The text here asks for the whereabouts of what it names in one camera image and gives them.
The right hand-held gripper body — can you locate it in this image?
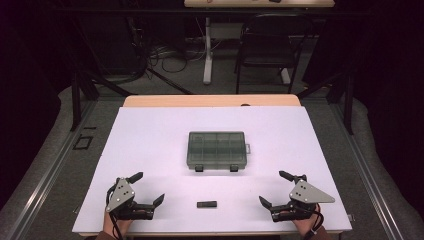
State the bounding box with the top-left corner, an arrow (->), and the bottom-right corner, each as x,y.
270,174 -> 336,223

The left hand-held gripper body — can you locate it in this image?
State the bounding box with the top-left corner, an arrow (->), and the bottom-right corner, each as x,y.
105,177 -> 156,221

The grey transparent compartment box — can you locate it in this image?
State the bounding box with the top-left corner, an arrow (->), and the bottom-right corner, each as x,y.
186,131 -> 252,173

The person's left hand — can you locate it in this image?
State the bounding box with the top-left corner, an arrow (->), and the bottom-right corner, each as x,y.
103,212 -> 134,238

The person's right hand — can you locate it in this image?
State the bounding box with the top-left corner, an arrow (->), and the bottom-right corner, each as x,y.
293,208 -> 324,236

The white table mat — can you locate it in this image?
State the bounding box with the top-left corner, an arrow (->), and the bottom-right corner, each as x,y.
71,105 -> 353,234

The black metal stand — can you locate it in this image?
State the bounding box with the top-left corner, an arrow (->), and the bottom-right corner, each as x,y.
296,70 -> 355,136
69,70 -> 102,132

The black folding chair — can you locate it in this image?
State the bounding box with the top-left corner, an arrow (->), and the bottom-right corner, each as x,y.
234,13 -> 315,95

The wooden desk with white legs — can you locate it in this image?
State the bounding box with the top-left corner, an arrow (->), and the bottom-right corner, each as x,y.
183,0 -> 336,85

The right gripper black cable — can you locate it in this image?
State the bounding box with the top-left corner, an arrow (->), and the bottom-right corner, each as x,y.
310,203 -> 326,240

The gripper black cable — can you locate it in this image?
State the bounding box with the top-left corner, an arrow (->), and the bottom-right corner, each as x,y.
310,203 -> 326,240
105,188 -> 123,240

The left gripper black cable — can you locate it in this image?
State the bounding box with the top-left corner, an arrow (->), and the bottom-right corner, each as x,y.
105,188 -> 123,240

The bundle of floor cables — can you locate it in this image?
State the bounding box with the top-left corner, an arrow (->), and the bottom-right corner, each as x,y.
146,35 -> 208,75

